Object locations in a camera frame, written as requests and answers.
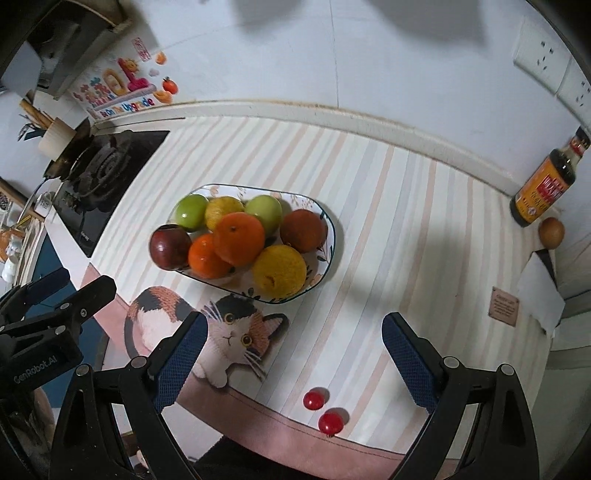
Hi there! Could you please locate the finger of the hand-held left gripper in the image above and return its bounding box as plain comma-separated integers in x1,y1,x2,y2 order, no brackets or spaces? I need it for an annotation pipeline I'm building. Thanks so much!
0,275,117,344
0,268,71,324

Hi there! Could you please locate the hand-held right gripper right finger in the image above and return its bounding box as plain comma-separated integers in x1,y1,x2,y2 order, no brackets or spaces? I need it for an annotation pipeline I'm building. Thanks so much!
381,312,541,480

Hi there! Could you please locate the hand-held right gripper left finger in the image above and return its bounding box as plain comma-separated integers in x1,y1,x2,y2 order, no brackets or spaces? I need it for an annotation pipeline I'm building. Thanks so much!
48,311,209,480

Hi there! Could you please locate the dark red apple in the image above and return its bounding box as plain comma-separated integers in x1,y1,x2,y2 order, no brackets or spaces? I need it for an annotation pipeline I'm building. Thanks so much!
149,224,193,271

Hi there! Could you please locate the red cherry tomato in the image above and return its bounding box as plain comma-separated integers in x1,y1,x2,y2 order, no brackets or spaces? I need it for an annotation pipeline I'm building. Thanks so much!
318,408,347,435
303,388,329,411

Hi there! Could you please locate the orange tangerine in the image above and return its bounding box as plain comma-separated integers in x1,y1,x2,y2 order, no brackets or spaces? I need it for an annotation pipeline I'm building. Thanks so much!
188,234,234,279
212,212,267,266

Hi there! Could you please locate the green apple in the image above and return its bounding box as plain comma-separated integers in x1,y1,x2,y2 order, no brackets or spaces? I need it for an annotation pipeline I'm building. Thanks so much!
174,194,208,232
245,195,283,236

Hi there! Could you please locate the large yellow citrus fruit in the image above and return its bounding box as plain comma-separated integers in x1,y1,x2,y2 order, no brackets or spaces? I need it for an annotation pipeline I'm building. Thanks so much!
252,244,308,300

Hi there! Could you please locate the floral oval ceramic plate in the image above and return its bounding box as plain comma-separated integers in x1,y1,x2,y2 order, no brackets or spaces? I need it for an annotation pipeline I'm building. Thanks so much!
168,184,338,305

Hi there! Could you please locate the small yellow citrus fruit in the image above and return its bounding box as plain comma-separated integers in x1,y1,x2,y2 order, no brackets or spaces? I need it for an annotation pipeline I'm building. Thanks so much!
204,196,245,232

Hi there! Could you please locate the reddish brown round fruit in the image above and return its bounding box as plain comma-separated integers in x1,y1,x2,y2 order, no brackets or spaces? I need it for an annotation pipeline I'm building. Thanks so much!
280,209,328,253

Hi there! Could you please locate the blue kitchen cabinet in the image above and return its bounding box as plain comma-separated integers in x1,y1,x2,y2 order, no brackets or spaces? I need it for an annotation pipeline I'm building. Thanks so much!
25,228,112,384

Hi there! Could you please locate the black glass gas stove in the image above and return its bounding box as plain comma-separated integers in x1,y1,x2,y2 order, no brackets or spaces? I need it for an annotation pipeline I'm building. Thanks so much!
52,130,171,258

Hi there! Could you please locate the small brown mat label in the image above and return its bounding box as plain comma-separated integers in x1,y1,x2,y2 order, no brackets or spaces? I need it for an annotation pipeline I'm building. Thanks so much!
490,286,520,328

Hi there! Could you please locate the cream utensil holder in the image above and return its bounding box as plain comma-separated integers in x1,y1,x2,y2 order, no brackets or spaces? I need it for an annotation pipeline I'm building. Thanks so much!
38,117,77,160

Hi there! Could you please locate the white paper sheet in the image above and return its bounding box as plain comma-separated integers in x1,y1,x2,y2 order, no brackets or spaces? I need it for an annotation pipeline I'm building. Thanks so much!
516,253,566,334

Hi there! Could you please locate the striped table mat cat print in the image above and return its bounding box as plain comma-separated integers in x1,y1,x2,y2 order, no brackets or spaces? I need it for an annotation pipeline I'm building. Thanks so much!
81,115,561,467

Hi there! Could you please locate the bundle of kitchen utensils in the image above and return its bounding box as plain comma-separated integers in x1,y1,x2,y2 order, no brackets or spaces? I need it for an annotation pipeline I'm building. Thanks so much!
18,97,58,141

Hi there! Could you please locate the dark sauce bottle yellow label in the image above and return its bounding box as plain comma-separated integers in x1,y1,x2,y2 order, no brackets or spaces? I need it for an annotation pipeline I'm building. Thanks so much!
510,127,591,228

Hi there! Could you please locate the range hood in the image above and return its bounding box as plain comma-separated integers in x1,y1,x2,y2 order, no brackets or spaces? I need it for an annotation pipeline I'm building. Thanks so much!
0,0,130,100

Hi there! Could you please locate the dark wok with handle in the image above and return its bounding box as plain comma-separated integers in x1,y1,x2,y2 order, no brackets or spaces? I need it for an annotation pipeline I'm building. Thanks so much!
28,117,93,206

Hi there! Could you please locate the colourful wall sticker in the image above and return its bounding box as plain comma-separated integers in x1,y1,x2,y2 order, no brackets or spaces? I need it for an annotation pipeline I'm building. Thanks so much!
74,37,178,121

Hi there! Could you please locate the white wall socket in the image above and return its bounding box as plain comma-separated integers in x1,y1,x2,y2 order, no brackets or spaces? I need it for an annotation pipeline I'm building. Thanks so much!
513,16,571,95
556,60,591,118

